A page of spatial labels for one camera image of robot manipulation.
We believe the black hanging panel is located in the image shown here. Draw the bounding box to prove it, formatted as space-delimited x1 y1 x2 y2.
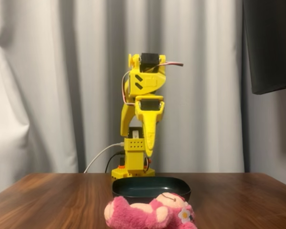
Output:
242 0 286 95

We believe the dark green bin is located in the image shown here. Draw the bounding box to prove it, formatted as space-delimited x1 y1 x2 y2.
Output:
112 176 192 200

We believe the black power cable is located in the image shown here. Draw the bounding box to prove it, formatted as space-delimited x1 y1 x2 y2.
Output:
104 151 124 174

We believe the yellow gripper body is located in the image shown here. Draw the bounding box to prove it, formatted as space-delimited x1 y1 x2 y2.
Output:
134 95 165 112

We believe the yellow moving gripper finger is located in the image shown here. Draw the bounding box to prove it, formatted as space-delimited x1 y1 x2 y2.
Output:
135 101 165 158

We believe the white usb cable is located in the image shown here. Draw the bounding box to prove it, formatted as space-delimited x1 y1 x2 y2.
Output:
83 142 125 174

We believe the red white servo cable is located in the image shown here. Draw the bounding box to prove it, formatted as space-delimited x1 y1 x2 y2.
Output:
122 71 136 106
156 61 184 69

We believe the pink strawberry bear plush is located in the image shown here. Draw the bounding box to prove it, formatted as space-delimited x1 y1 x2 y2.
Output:
104 192 198 229

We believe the grey curtain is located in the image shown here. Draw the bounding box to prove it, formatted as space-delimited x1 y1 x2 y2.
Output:
0 0 286 200

